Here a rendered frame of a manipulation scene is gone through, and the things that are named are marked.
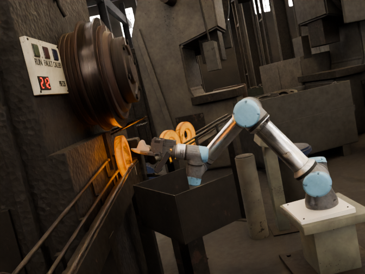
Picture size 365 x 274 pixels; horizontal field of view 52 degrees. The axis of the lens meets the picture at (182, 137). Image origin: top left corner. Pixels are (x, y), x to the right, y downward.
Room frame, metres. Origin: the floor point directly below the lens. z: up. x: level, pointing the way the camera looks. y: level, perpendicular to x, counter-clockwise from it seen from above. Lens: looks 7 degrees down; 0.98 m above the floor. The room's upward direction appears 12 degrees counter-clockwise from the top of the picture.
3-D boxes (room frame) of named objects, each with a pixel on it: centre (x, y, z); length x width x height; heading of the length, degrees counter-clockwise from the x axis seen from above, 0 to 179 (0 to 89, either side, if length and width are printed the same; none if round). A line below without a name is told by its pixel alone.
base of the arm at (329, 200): (1.70, -0.58, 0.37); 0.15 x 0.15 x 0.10
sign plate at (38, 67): (1.29, 0.40, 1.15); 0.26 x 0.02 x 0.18; 176
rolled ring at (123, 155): (1.62, 0.27, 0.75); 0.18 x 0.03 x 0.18; 178
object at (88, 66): (1.62, 0.27, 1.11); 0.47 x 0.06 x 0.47; 176
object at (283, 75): (5.59, -1.83, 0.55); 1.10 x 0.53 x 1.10; 16
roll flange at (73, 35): (1.62, 0.35, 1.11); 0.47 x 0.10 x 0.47; 176
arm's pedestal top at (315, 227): (1.70, -0.58, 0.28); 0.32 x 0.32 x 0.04; 2
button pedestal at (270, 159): (2.25, -0.51, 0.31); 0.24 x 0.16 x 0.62; 176
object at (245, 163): (2.22, -0.34, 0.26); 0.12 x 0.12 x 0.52
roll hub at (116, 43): (1.61, 0.17, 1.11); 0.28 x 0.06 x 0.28; 176
